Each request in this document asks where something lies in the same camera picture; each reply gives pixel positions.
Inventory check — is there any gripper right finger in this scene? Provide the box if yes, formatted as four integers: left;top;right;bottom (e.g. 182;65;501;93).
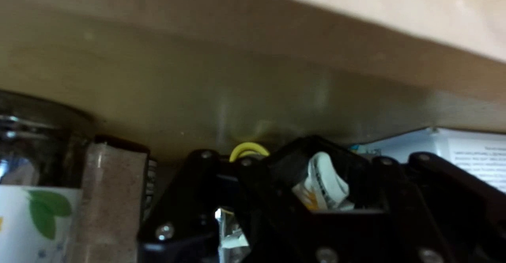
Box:
336;151;506;263

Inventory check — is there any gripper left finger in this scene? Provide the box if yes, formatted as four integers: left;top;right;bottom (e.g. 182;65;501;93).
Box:
137;135;358;263

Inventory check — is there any white and yellow packet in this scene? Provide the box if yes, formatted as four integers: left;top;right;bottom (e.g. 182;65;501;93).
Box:
292;151;355;212

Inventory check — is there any wooden cupboard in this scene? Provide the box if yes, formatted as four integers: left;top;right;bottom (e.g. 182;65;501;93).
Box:
0;0;506;263

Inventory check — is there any white printed box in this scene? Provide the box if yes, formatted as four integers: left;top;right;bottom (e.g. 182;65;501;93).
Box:
349;127;506;194

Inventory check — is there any silver foil packet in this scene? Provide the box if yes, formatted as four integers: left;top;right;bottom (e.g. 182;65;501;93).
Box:
215;207;252;263

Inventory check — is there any glass jar with leaf label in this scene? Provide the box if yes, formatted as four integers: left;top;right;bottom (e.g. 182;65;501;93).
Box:
0;89;96;263

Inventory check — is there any yellow ring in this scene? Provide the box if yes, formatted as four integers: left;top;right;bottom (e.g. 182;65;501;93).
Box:
229;142;271;163

